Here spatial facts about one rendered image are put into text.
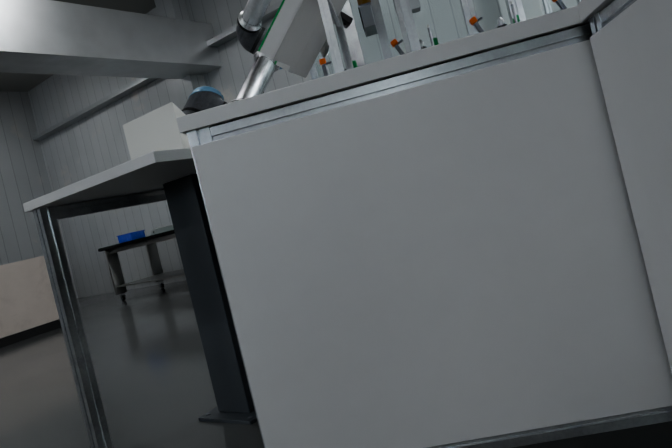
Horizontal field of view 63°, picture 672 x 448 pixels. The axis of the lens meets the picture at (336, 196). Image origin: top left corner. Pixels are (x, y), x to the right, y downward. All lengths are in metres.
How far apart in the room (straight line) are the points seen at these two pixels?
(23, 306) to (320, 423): 5.42
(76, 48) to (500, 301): 5.26
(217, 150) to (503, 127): 0.51
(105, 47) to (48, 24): 0.55
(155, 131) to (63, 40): 3.93
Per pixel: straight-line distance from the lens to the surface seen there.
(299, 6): 1.32
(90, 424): 2.03
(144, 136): 2.02
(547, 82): 1.02
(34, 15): 5.82
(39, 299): 6.41
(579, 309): 1.05
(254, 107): 1.03
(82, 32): 5.99
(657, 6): 0.80
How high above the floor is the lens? 0.65
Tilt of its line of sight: level
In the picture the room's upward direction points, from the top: 14 degrees counter-clockwise
